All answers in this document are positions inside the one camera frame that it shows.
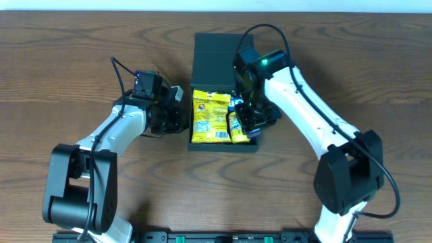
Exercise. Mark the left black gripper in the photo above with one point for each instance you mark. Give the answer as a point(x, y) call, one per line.
point(179, 119)

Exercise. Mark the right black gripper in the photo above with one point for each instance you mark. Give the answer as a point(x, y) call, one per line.
point(254, 118)

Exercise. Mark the blue Oreo cookie pack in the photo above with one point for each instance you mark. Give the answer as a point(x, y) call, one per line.
point(233, 102)

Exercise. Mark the yellow Mentos roll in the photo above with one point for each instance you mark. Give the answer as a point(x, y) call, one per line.
point(235, 129)

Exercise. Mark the yellow Hacks candy bag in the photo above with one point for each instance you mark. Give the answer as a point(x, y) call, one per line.
point(210, 117)

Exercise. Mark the dark green box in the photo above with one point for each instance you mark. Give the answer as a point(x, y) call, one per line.
point(213, 71)

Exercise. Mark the small dark blue box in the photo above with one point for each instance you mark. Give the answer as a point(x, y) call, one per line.
point(254, 133)

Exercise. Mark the purple Dairy Milk bar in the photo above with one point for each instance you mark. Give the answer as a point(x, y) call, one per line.
point(137, 81)

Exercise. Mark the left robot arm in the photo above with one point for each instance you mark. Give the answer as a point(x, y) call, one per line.
point(81, 190)

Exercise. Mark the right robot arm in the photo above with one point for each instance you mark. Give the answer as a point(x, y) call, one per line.
point(348, 174)

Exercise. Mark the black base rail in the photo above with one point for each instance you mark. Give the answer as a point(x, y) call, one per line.
point(284, 237)

